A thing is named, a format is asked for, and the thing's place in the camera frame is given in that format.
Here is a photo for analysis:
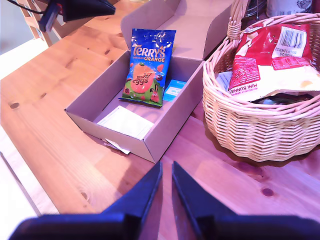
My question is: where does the woven wicker basket with handle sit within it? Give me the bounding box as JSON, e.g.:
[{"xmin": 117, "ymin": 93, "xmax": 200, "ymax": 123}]
[{"xmin": 201, "ymin": 0, "xmax": 320, "ymax": 163}]

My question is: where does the green and brown egg bag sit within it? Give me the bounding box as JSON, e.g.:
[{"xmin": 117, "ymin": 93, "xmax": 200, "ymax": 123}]
[{"xmin": 251, "ymin": 91, "xmax": 317, "ymax": 105}]

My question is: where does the white paper slip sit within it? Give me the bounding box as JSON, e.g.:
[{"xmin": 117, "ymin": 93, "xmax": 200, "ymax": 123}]
[{"xmin": 103, "ymin": 138, "xmax": 131, "ymax": 155}]

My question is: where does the blue and white card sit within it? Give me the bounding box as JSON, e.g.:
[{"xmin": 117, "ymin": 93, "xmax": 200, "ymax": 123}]
[{"xmin": 162, "ymin": 79, "xmax": 187, "ymax": 103}]

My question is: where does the red mini bunnies bag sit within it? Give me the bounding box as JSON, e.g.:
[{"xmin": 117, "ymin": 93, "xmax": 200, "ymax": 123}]
[{"xmin": 227, "ymin": 23, "xmax": 320, "ymax": 102}]

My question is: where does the brown cardboard box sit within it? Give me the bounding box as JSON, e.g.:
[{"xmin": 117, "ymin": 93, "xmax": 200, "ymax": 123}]
[{"xmin": 64, "ymin": 0, "xmax": 236, "ymax": 165}]

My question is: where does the white paper sheet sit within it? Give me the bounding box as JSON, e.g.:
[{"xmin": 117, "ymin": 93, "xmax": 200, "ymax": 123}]
[{"xmin": 96, "ymin": 104, "xmax": 155, "ymax": 140}]

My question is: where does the blue Terry's mini eggs bag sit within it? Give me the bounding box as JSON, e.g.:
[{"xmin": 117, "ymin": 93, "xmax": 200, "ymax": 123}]
[{"xmin": 118, "ymin": 28, "xmax": 177, "ymax": 108}]

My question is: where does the light wooden chair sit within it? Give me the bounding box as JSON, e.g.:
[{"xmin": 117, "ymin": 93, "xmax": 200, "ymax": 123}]
[{"xmin": 16, "ymin": 0, "xmax": 88, "ymax": 48}]

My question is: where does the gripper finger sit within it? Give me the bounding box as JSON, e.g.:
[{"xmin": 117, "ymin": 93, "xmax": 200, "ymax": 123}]
[
  {"xmin": 59, "ymin": 0, "xmax": 117, "ymax": 23},
  {"xmin": 171, "ymin": 161, "xmax": 238, "ymax": 219},
  {"xmin": 101, "ymin": 161, "xmax": 163, "ymax": 222}
]

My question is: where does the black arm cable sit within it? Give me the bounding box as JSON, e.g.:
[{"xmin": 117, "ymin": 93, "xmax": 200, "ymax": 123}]
[{"xmin": 6, "ymin": 0, "xmax": 50, "ymax": 15}]

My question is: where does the wire utensil holder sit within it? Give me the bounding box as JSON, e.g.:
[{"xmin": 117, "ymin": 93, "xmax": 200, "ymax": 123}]
[{"xmin": 241, "ymin": 0, "xmax": 268, "ymax": 21}]

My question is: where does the white printed egg bag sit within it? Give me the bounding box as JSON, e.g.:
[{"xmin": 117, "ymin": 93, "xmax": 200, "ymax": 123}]
[{"xmin": 215, "ymin": 71, "xmax": 234, "ymax": 93}]

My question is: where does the white labelled tin can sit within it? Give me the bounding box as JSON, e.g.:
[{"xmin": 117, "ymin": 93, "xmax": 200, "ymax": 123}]
[{"xmin": 266, "ymin": 0, "xmax": 314, "ymax": 18}]

